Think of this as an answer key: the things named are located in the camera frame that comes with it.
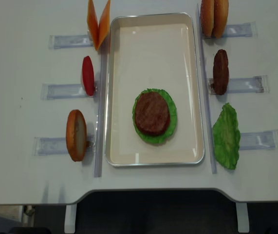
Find clear long rail left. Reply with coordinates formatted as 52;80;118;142
94;52;108;177

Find clear holder lettuce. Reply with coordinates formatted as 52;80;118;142
240;129;278;151

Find red tomato slice standing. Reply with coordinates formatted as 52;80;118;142
82;56;95;96

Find clear holder tomato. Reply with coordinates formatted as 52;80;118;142
41;84;89;100

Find clear holder patty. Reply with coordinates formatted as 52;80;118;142
207;75;270;95

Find silver rectangular metal tray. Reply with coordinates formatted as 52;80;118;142
104;13;205;167

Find bun half right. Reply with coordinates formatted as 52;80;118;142
212;0;229;39

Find clear holder left bun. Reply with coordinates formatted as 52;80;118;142
32;135;96;156

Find clear long rail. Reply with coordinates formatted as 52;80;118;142
196;4;217;174
94;52;108;177

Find green lettuce leaf standing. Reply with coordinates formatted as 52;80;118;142
212;103;241;170

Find clear long rail right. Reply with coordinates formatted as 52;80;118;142
196;4;217;174

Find clear holder right buns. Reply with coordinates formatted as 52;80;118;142
221;21;258;38

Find brown meat patty standing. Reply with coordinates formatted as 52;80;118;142
213;49;229;95

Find sesame bun half left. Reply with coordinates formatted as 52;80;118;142
200;0;214;38

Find brown meat patty on tray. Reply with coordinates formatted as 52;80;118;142
134;92;170;136

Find green lettuce leaf on tray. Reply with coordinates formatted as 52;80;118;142
132;88;177;144

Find clear holder cheese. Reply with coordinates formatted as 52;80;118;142
48;35;93;49

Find orange cheese slice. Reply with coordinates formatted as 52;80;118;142
97;0;111;49
87;0;98;51

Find bun half standing left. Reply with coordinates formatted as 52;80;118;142
66;110;87;162

